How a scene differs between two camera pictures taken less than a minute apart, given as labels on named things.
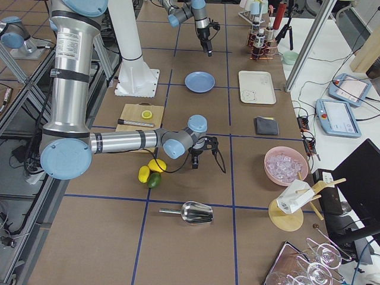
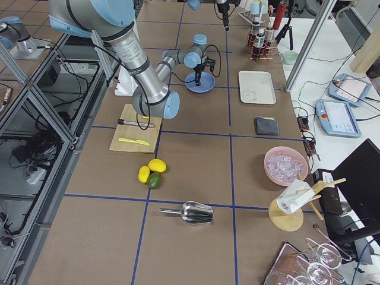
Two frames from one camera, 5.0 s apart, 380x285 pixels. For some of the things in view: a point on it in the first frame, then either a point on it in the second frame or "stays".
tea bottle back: x=256 y=26 stays
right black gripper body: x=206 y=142 -> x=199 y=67
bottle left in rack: x=260 y=38 stays
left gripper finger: x=209 y=48 -> x=225 y=23
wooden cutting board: x=133 y=112 stays
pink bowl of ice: x=282 y=165 stays
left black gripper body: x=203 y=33 -> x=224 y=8
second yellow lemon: x=143 y=173 stays
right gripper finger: x=195 y=162 -> x=197 y=80
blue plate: x=199 y=82 stays
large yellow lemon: x=153 y=165 stays
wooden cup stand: x=285 y=221 stays
